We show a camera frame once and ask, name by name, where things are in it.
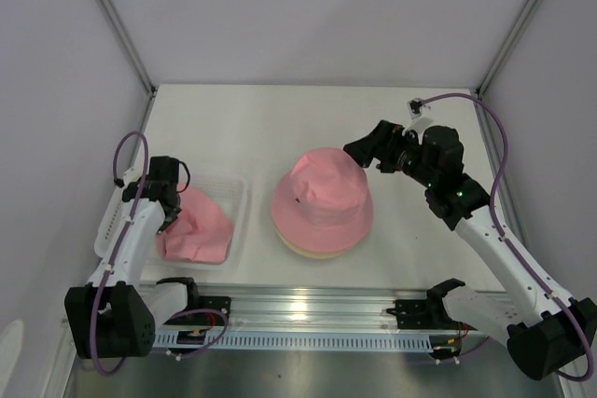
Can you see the right aluminium frame post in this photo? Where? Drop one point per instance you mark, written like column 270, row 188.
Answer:
column 512, row 38

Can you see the left aluminium frame post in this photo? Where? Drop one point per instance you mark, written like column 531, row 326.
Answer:
column 129, row 50

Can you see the beige bucket hat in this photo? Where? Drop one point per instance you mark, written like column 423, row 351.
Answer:
column 323, row 243

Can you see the white plastic basket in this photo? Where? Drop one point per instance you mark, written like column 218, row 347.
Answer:
column 231, row 195

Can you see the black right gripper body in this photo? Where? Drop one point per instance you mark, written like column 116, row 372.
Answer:
column 401, row 154

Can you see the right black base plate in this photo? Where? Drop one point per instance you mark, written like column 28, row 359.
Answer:
column 419, row 314

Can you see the pink bucket hat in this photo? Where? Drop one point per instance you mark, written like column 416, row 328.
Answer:
column 201, row 232
column 325, row 188

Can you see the white slotted cable duct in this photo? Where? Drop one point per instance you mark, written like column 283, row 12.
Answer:
column 253, row 340

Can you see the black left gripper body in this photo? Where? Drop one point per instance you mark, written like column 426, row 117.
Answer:
column 171, row 216

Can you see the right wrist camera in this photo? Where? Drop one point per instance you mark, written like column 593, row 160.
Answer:
column 419, row 121

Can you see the aluminium mounting rail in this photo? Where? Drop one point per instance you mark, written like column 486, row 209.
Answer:
column 312, row 310

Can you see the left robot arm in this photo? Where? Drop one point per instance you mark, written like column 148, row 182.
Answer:
column 107, row 316

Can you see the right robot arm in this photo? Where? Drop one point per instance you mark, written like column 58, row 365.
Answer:
column 544, row 328

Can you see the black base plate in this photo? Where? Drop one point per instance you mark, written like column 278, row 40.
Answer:
column 208, row 311
column 419, row 314

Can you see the aluminium frame post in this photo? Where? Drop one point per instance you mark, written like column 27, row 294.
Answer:
column 129, row 50
column 512, row 38

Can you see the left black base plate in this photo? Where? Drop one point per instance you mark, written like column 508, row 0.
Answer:
column 208, row 311

